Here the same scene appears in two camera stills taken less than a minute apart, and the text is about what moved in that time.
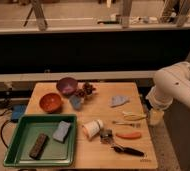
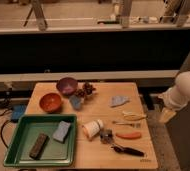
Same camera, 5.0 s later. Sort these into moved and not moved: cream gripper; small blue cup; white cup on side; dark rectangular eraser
Moved: cream gripper
Not moved: dark rectangular eraser; small blue cup; white cup on side
